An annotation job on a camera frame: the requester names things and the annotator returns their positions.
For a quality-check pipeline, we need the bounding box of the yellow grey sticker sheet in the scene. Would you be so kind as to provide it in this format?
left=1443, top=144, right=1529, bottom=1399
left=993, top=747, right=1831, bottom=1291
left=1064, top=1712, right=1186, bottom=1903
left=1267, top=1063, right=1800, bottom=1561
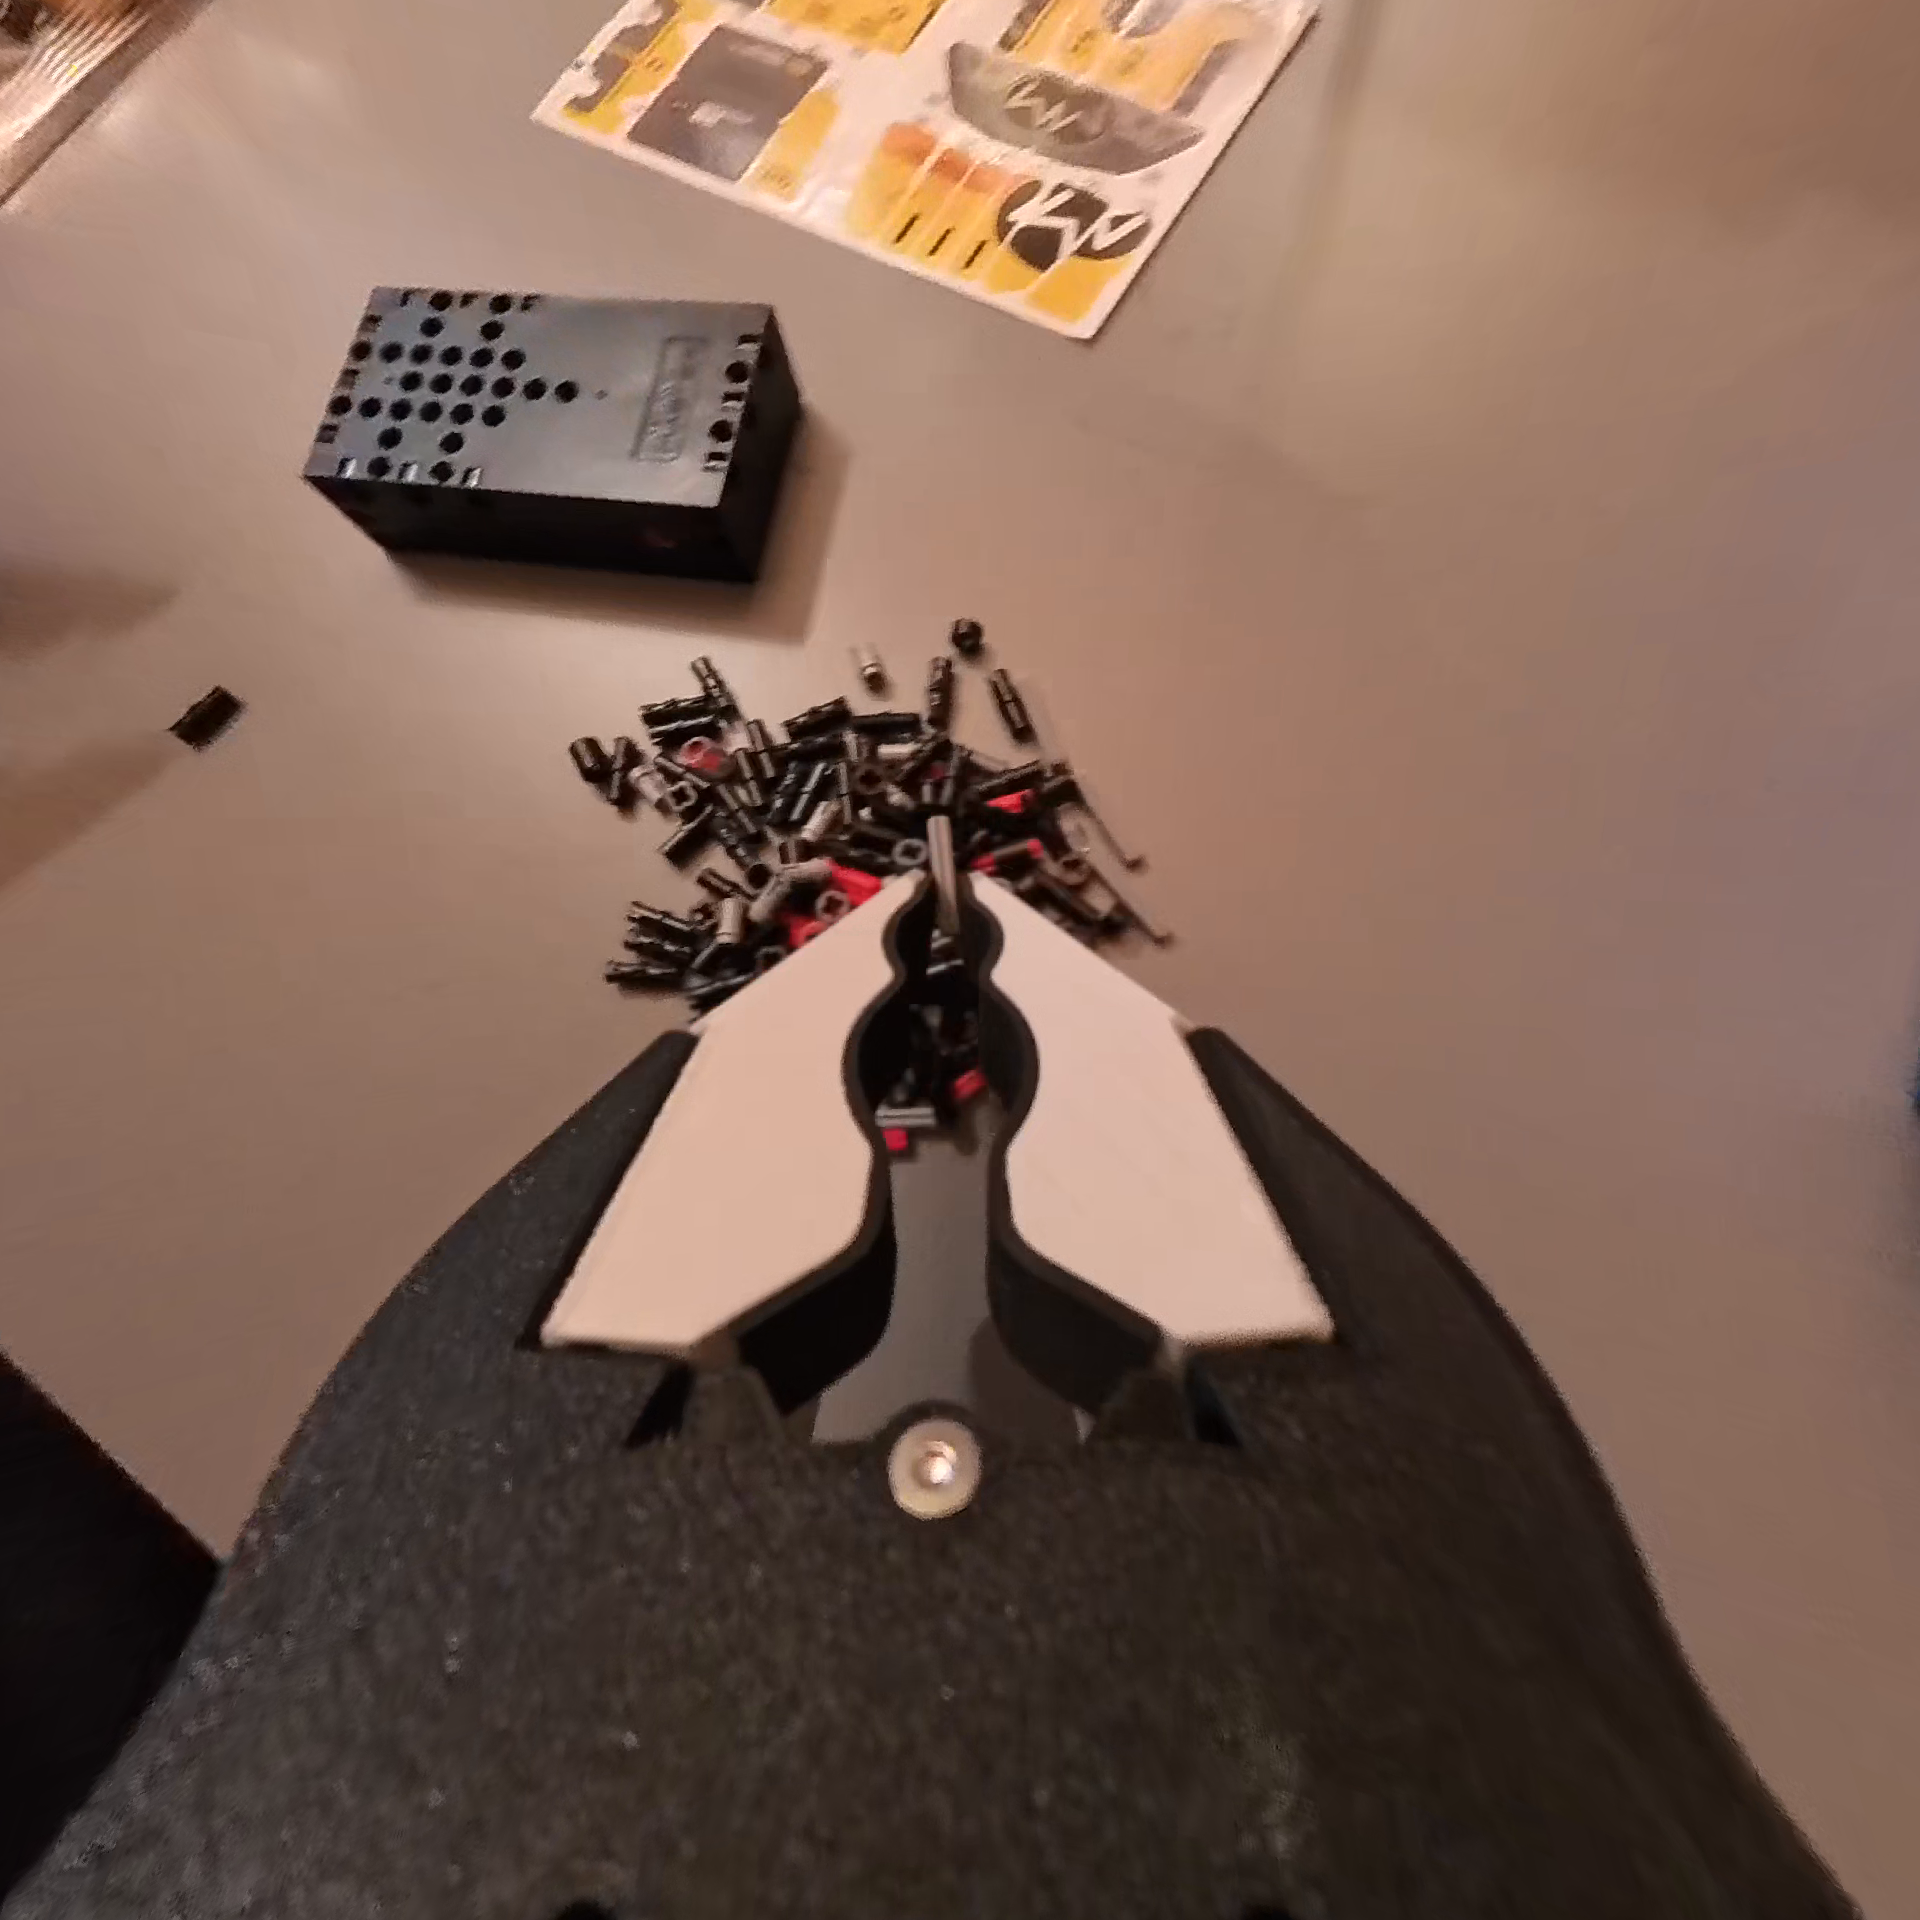
left=533, top=0, right=1327, bottom=341

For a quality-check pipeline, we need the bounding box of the pile of small plastic pins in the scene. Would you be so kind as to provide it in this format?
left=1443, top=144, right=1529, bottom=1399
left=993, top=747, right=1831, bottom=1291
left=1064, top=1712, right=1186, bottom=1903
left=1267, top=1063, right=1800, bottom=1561
left=568, top=614, right=1180, bottom=1157

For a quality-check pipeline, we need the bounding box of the black perforated plastic box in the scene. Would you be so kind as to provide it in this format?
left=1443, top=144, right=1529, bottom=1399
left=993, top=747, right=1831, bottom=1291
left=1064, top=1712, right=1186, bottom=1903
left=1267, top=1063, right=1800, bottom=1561
left=300, top=284, right=803, bottom=587

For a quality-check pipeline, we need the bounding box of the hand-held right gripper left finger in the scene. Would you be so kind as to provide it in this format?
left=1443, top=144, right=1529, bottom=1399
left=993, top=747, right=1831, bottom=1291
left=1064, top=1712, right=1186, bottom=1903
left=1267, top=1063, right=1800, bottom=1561
left=538, top=869, right=927, bottom=1365

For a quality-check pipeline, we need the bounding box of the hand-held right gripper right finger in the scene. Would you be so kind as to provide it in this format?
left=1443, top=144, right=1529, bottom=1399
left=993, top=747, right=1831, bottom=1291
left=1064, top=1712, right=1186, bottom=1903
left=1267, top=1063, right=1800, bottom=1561
left=961, top=869, right=1336, bottom=1352

